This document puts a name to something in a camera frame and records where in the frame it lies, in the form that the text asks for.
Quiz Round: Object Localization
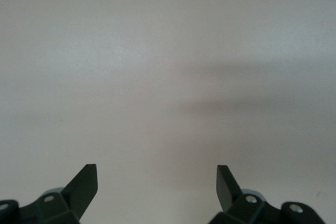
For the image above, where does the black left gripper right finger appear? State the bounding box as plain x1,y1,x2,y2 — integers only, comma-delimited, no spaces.
208,165,284,224

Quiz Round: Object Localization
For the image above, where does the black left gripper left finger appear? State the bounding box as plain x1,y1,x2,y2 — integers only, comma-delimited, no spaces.
20,164,99,224

